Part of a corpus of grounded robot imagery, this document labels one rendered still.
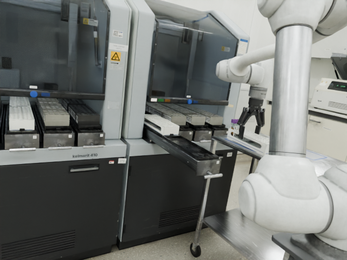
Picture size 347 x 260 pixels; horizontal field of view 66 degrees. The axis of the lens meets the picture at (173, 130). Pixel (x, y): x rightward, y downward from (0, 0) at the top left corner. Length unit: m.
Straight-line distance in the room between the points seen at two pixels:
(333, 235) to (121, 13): 1.27
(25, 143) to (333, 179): 1.21
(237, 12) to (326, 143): 1.80
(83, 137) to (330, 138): 2.75
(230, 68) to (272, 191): 0.74
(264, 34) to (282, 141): 2.99
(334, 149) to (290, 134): 2.65
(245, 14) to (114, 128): 2.40
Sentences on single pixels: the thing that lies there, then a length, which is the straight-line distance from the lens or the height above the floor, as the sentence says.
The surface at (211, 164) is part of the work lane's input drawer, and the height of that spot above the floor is 0.78.
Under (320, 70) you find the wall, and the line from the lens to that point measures 4.29.
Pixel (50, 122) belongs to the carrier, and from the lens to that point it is 1.43.
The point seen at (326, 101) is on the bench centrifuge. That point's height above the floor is 1.01.
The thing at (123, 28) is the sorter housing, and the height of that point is 1.33.
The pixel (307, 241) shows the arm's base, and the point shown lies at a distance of 0.98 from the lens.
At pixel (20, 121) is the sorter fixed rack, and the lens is 1.38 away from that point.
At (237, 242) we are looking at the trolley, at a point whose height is 0.28.
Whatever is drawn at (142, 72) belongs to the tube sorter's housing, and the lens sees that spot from 1.52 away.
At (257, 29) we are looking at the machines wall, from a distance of 3.63.
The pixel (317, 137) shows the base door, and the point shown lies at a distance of 3.52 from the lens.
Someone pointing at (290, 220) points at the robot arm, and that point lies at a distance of 0.79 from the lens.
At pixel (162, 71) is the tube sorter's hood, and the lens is 1.56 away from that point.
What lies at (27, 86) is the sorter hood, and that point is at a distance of 1.39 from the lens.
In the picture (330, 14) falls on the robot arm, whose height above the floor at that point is 1.40.
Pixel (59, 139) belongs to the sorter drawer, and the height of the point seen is 0.78.
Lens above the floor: 1.20
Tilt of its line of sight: 14 degrees down
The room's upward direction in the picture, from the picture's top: 8 degrees clockwise
